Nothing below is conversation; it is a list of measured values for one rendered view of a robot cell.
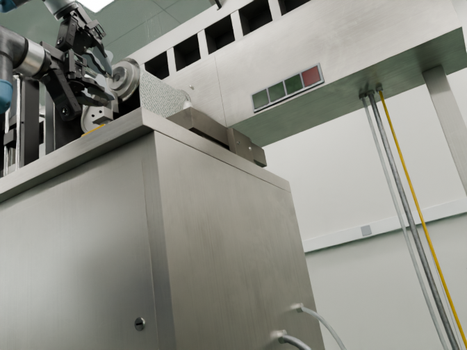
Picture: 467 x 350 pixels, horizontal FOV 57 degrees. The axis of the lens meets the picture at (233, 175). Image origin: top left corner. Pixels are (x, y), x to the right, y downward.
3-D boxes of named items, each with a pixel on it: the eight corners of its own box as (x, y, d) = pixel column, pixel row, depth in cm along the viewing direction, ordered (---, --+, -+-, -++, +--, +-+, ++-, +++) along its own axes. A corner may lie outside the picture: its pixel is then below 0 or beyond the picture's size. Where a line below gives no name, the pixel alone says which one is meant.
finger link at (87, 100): (102, 89, 116) (78, 73, 108) (103, 109, 114) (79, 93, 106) (93, 93, 117) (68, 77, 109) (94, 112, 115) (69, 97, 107)
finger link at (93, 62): (115, 71, 134) (97, 44, 130) (105, 78, 129) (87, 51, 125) (107, 75, 135) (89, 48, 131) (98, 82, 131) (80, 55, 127)
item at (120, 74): (119, 91, 127) (104, 87, 132) (125, 93, 129) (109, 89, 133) (128, 67, 128) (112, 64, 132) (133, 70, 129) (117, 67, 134)
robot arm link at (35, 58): (28, 60, 90) (5, 76, 94) (48, 69, 94) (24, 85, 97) (28, 30, 93) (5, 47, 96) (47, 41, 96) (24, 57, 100)
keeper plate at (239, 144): (232, 165, 118) (226, 129, 122) (249, 173, 126) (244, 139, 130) (240, 162, 117) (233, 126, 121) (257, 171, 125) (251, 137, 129)
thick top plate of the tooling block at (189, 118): (144, 148, 114) (142, 128, 116) (226, 181, 147) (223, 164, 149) (193, 127, 107) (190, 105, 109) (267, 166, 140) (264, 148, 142)
